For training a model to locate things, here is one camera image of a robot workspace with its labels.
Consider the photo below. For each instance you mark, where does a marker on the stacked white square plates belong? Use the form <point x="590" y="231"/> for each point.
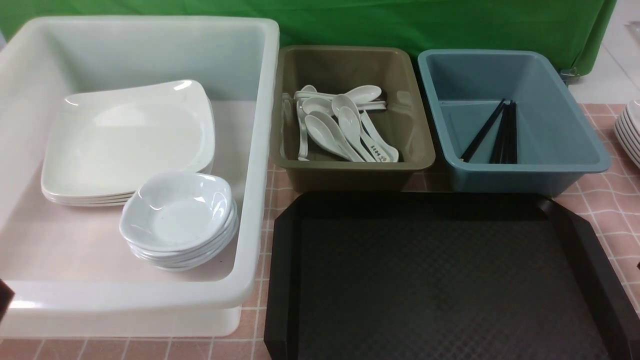
<point x="85" y="200"/>

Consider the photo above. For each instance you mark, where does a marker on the black chopsticks in bin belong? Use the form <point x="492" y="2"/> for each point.
<point x="504" y="147"/>

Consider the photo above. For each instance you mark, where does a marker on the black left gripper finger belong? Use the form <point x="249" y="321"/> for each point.
<point x="6" y="297"/>

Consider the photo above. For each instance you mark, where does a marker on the green backdrop cloth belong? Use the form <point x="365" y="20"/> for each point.
<point x="568" y="32"/>

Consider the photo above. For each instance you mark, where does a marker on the white spoons in bin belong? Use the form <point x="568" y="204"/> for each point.
<point x="339" y="124"/>

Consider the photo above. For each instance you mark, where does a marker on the black plastic tray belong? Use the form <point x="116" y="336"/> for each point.
<point x="358" y="275"/>

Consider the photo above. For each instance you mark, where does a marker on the large white square plate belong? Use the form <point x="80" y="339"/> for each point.
<point x="108" y="143"/>

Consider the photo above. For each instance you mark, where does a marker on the teal plastic bin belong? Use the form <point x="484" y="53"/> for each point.
<point x="557" y="144"/>

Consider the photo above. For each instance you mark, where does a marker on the olive green plastic bin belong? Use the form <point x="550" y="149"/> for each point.
<point x="337" y="69"/>

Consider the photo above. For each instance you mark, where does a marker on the pink checkered tablecloth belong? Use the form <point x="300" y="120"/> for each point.
<point x="609" y="201"/>

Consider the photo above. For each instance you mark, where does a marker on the stack of white plates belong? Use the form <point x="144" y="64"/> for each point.
<point x="627" y="130"/>

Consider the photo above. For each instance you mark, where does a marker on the stacked small white bowls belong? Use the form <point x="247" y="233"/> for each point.
<point x="177" y="221"/>

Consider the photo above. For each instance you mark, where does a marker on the large white plastic tub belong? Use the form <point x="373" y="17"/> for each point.
<point x="72" y="274"/>

